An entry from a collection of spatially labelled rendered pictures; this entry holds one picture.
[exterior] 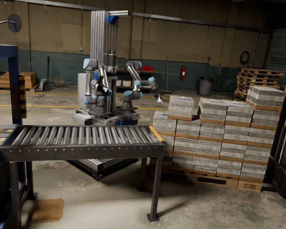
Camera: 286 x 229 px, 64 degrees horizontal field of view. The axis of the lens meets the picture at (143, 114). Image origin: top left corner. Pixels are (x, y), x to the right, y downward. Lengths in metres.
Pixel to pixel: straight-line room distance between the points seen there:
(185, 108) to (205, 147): 0.56
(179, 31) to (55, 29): 4.75
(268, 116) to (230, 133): 0.47
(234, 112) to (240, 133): 0.27
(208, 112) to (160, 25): 7.11
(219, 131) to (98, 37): 1.90
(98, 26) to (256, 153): 2.49
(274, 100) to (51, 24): 7.84
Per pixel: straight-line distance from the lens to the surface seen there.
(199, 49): 10.27
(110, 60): 3.00
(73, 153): 2.00
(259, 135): 3.08
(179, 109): 2.79
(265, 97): 2.97
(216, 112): 2.86
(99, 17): 3.08
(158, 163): 2.16
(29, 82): 8.36
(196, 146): 2.96
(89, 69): 2.73
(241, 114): 2.93
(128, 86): 8.82
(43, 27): 9.28
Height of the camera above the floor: 1.60
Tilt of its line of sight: 15 degrees down
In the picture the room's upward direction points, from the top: 5 degrees clockwise
